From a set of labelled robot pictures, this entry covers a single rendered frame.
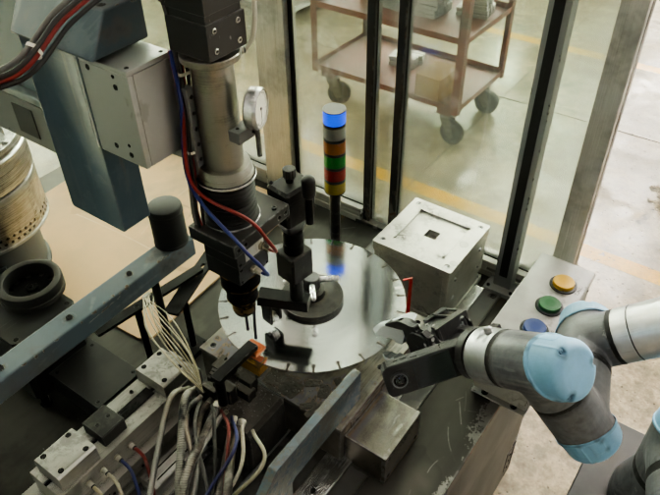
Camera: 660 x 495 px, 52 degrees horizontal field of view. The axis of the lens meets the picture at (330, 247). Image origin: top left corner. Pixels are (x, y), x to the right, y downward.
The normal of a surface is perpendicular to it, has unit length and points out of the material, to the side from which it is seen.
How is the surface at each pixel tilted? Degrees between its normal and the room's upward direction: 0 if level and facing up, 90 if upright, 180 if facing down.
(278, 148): 90
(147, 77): 90
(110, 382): 0
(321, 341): 0
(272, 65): 90
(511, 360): 61
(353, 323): 0
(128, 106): 90
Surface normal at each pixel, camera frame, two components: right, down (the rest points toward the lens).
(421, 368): 0.04, 0.24
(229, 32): 0.81, 0.37
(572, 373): 0.52, -0.01
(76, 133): -0.58, 0.54
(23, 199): 0.96, 0.18
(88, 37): -0.51, 0.07
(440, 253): -0.01, -0.76
